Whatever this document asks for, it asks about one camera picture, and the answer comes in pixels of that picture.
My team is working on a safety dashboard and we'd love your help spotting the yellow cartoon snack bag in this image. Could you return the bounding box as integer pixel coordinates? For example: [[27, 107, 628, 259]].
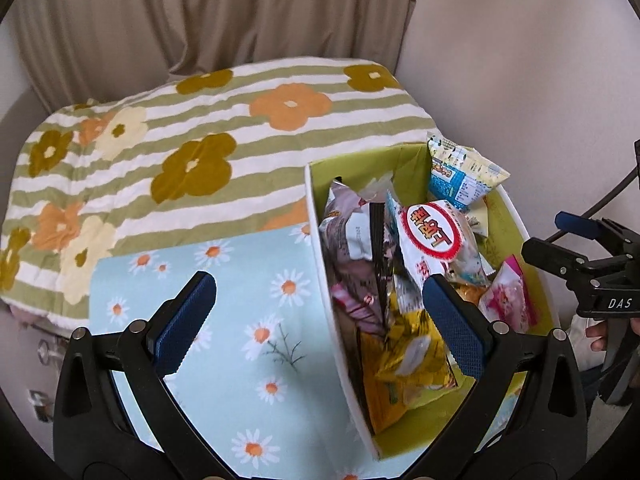
[[359, 309, 458, 434]]

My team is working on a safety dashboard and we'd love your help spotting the striped floral quilt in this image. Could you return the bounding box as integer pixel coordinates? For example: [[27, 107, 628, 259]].
[[1, 56, 437, 328]]

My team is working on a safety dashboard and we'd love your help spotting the beige curtain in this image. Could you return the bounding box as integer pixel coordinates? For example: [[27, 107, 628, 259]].
[[9, 0, 413, 110]]

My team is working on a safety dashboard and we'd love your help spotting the light blue daisy cloth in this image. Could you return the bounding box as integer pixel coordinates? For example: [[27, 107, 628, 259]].
[[90, 223, 375, 479]]

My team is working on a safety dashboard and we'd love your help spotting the small pink snack packet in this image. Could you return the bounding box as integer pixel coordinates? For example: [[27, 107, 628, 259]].
[[478, 256, 537, 334]]

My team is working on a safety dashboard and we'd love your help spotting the blue white snack packet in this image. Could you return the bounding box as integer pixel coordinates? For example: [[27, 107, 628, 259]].
[[427, 136, 510, 211]]

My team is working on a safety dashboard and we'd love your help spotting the person's hand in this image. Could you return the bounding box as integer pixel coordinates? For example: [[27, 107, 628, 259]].
[[585, 318, 640, 351]]

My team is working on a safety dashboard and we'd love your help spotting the purple brown snack bag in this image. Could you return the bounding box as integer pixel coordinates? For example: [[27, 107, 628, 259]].
[[319, 179, 388, 336]]

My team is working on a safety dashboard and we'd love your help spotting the black cable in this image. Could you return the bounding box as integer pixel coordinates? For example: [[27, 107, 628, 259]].
[[543, 164, 640, 244]]

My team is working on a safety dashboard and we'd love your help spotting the green cardboard storage box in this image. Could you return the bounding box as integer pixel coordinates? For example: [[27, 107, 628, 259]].
[[304, 143, 560, 460]]

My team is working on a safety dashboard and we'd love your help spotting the white red label snack bag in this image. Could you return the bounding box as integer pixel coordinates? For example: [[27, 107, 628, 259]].
[[393, 200, 489, 289]]

